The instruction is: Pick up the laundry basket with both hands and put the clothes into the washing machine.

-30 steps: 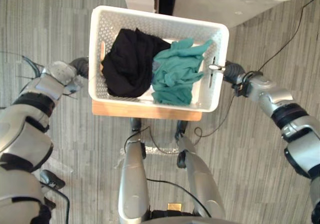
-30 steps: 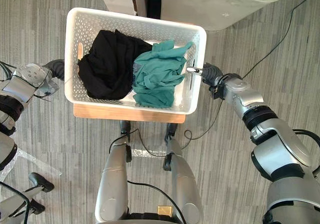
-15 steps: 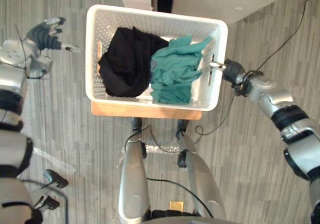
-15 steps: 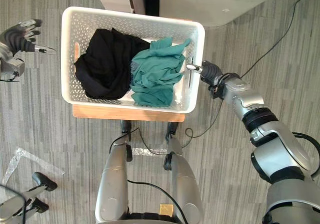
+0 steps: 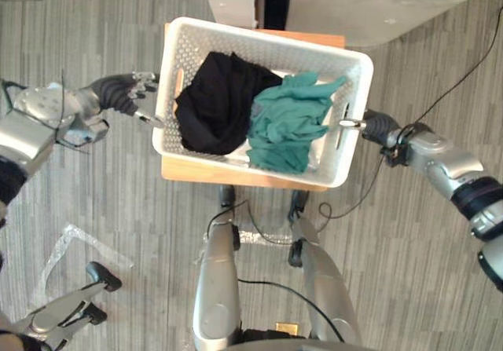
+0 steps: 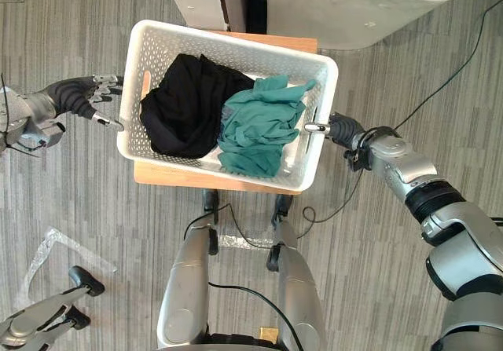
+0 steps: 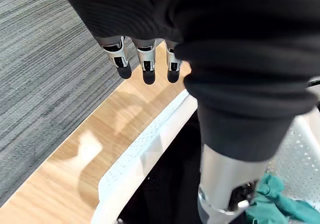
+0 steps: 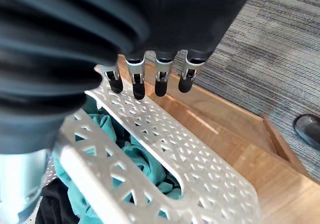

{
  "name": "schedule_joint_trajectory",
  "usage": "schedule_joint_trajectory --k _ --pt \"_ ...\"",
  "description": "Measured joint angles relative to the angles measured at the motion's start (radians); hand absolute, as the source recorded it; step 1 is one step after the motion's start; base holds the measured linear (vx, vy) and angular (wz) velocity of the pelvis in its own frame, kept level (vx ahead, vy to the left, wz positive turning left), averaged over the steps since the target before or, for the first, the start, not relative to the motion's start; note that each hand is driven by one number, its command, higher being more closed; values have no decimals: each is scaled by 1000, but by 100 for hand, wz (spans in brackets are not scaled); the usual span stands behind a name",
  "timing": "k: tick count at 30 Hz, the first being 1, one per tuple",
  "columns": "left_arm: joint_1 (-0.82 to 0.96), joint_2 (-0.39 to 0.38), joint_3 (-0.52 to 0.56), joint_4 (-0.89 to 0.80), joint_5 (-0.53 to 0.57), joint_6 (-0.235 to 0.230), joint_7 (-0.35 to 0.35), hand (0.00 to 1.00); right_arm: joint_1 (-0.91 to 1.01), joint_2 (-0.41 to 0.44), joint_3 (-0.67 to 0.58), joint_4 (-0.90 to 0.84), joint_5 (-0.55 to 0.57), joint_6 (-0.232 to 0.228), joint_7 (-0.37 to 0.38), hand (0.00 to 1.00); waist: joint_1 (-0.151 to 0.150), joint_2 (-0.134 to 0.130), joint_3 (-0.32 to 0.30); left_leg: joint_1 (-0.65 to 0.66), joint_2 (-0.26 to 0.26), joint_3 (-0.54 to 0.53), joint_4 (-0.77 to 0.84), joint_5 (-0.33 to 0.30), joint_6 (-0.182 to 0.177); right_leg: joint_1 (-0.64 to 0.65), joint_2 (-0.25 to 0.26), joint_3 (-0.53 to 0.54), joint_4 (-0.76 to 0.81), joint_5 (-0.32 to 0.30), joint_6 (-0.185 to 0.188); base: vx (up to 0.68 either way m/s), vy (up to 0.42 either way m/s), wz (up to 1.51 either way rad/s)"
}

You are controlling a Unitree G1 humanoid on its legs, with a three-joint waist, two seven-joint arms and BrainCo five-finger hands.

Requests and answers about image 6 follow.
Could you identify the wooden table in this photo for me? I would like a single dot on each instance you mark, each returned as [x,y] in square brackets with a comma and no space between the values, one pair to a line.
[165,176]

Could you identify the dark robot left foot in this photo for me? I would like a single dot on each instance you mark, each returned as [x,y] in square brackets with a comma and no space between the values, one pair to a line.
[211,201]

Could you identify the dark robot foot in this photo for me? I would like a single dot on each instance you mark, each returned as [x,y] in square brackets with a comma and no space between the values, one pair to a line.
[282,205]
[211,201]

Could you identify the teal garment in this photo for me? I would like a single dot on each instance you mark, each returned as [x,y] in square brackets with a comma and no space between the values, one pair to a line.
[255,131]

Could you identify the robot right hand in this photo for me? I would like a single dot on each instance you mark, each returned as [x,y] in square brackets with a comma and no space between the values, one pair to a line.
[344,129]

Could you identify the white rounded appliance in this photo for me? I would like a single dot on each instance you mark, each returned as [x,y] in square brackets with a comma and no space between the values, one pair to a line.
[353,13]

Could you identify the small gold block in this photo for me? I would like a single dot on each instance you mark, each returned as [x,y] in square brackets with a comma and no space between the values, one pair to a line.
[269,334]

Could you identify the white perforated laundry basket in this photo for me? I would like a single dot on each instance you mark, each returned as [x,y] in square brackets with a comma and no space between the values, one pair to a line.
[157,41]

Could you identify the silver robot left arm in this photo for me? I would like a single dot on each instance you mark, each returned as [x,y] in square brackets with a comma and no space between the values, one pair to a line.
[17,111]

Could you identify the dark robot right foot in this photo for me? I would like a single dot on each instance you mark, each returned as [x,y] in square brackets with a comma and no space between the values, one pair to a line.
[282,205]

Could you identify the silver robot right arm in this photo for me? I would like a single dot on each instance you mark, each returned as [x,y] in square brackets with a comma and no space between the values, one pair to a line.
[408,170]

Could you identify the silver robot right leg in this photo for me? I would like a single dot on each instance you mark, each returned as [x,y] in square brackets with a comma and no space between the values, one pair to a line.
[298,288]

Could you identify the black garment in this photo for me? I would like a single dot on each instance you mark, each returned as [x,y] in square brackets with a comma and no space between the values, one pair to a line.
[188,107]

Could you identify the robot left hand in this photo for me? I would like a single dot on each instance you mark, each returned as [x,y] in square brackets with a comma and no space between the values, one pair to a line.
[72,93]

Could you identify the clear plastic wrap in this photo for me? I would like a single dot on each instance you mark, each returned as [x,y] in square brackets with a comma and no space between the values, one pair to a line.
[239,242]
[59,239]

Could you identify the white cabinet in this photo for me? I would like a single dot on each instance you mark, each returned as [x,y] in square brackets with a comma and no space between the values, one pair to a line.
[192,1]

